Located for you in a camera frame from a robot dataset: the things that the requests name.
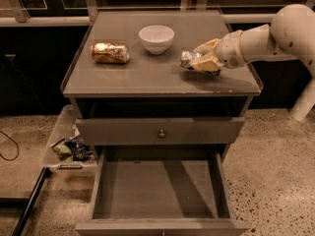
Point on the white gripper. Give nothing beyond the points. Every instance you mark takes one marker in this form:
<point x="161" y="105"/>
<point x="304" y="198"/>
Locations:
<point x="229" y="50"/>

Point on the silver blue redbull can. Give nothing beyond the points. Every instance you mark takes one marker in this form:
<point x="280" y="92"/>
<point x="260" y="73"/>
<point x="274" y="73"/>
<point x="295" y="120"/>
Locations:
<point x="187" y="56"/>

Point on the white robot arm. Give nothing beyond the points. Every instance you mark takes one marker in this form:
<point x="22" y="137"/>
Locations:
<point x="290" y="36"/>

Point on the grey top drawer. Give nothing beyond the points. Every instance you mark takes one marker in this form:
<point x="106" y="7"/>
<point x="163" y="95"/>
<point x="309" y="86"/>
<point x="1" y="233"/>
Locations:
<point x="144" y="131"/>

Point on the grey drawer cabinet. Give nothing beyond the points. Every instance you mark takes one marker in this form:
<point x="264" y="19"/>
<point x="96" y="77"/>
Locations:
<point x="156" y="86"/>

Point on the round brass drawer knob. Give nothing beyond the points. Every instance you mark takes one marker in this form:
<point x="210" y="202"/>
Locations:
<point x="161" y="134"/>

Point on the gold soda can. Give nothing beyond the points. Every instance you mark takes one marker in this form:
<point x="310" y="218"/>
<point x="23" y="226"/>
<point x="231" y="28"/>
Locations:
<point x="110" y="52"/>

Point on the grey open middle drawer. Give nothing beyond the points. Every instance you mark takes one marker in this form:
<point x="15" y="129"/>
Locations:
<point x="160" y="191"/>

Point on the white ceramic bowl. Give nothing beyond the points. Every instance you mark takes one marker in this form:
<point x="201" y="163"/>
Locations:
<point x="156" y="39"/>

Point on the dark blue snack bag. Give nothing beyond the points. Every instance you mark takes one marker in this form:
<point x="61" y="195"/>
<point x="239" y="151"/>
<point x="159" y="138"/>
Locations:
<point x="80" y="151"/>

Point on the clear plastic storage bin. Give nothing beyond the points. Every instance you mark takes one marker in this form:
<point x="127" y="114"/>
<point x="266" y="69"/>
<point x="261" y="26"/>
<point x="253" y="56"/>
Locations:
<point x="64" y="129"/>

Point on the green snack bag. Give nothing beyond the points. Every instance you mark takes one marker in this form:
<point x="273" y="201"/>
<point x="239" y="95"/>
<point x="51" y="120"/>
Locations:
<point x="62" y="151"/>

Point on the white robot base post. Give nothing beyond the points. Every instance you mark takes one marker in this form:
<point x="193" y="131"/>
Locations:
<point x="305" y="102"/>

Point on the metal window frame railing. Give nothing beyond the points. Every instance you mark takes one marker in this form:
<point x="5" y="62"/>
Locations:
<point x="82" y="12"/>

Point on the black floor rail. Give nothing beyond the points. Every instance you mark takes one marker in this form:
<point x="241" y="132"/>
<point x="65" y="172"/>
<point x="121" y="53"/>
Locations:
<point x="23" y="206"/>

